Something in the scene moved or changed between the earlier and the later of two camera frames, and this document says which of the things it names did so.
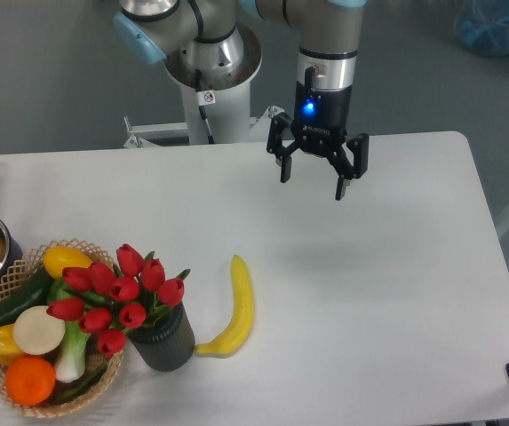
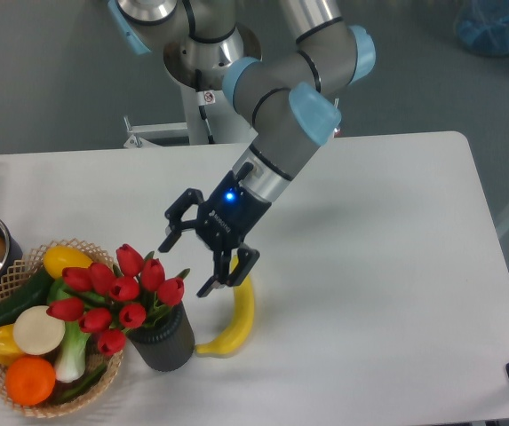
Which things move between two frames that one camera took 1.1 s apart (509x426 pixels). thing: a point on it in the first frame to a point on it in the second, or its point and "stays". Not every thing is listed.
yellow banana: x=242 y=319 stays
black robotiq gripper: x=322 y=118 to x=223 y=220
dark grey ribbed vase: x=169 y=344 stays
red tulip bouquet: x=112 y=301 stays
